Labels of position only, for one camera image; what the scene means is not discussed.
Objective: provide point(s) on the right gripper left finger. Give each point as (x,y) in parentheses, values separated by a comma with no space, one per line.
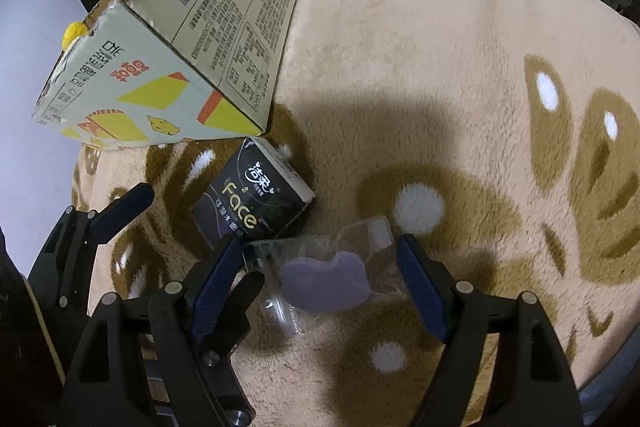
(107,384)

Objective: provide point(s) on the purple item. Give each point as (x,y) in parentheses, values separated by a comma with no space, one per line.
(313,277)

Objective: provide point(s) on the black tissue pack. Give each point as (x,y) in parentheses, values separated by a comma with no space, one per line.
(256,196)

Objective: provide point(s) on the yellow plush toy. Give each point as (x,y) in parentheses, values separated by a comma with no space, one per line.
(72,32)

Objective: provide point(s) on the cardboard box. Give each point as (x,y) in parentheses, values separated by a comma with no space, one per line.
(165,71)

